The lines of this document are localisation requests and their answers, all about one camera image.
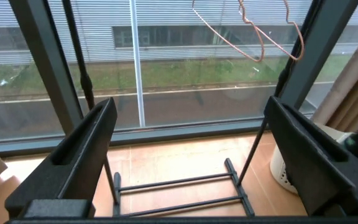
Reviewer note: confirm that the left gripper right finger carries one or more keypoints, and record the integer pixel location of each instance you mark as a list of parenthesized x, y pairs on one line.
[(306, 174)]

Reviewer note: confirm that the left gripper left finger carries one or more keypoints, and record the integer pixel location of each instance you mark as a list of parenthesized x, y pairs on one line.
[(82, 175)]

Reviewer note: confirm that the white laundry basket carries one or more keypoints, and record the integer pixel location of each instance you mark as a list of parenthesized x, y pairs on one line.
[(278, 168)]

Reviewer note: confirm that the black clothes rack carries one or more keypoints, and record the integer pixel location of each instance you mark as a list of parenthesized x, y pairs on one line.
[(85, 84)]

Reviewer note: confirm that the window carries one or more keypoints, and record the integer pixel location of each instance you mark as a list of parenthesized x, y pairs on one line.
[(42, 62)]

